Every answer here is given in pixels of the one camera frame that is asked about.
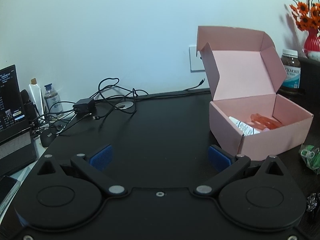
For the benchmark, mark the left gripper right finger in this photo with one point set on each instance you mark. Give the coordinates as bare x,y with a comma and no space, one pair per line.
230,168

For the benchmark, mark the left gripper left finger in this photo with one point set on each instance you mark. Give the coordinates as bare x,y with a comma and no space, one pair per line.
91,166

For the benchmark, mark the white red tube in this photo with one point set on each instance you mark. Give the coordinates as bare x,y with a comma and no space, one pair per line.
245,128

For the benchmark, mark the purple pink wand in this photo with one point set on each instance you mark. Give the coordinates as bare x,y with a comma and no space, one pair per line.
263,122

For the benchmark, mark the green items plastic bag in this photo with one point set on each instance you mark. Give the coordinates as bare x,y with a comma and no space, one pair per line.
310,156

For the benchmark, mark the black small object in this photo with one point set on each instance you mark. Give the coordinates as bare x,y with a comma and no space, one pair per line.
312,202

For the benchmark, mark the pink cardboard box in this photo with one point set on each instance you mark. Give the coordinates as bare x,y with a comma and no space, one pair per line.
245,72

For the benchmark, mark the black computer mouse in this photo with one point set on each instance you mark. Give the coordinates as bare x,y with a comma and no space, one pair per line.
47,137

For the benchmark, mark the black power adapter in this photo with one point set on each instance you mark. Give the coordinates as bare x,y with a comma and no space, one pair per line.
84,106

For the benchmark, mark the round desk grommet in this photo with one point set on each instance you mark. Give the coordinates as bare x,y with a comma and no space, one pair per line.
124,105

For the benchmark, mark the clear small bottle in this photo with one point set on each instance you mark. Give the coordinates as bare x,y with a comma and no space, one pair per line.
53,101

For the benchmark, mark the black laptop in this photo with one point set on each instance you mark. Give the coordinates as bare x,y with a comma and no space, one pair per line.
17,145

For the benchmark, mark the white squeeze tube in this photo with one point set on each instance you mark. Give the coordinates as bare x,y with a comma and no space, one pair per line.
35,94

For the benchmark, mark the black appliance box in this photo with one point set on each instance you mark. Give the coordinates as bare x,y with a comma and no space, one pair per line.
308,93

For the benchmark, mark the brown supplement bottle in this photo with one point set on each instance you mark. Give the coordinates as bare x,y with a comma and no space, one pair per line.
292,67

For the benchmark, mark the red vase orange flowers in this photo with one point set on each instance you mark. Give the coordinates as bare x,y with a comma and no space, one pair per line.
306,17

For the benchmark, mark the white wall socket strip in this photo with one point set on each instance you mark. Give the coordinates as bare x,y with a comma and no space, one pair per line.
195,61

